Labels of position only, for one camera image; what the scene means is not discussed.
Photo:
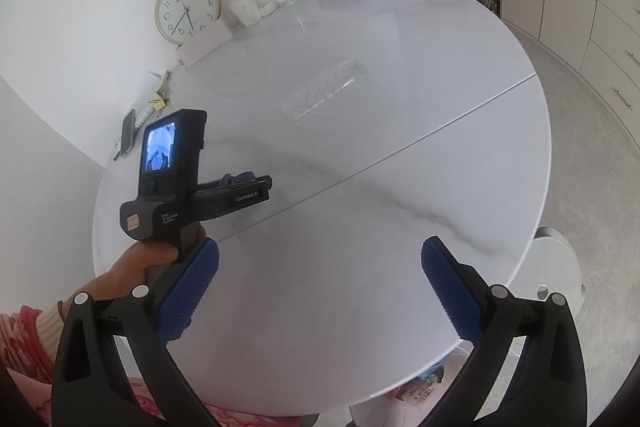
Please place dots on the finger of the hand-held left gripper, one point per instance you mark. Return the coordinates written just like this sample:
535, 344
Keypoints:
235, 178

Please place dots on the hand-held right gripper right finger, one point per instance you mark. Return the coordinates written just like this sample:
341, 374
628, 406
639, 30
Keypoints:
450, 287

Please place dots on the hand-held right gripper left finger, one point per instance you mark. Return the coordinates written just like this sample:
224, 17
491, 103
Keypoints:
190, 287

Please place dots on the white slotted trash bin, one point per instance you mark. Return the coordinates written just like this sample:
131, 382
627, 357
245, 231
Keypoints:
372, 413

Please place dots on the person's left forearm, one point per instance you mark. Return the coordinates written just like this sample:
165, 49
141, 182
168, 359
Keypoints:
47, 327

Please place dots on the person's left hand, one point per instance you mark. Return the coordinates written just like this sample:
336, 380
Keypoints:
125, 267

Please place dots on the dark smartphone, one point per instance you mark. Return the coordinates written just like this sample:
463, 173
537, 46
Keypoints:
129, 132

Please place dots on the bunch of keys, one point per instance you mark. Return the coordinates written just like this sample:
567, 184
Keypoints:
162, 89

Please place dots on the white paper sheet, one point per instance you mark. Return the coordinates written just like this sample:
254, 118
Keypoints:
147, 94

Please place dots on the white plastic stool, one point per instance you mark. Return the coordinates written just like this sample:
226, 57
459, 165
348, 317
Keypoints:
550, 262

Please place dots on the pink snack wrapper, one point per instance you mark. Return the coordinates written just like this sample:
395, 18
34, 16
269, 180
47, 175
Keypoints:
420, 391

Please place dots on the white pink card box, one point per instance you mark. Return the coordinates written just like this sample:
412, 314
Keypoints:
205, 47

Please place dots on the red floral jacket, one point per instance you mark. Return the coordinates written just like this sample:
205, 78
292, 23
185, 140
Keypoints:
150, 402

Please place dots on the clear ribbed plastic wrapper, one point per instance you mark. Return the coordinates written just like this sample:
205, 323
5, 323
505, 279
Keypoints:
325, 92

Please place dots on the white cup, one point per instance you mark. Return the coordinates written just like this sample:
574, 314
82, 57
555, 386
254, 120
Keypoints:
244, 11

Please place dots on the round cream wall clock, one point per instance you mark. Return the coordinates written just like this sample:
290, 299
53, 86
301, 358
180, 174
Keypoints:
187, 9

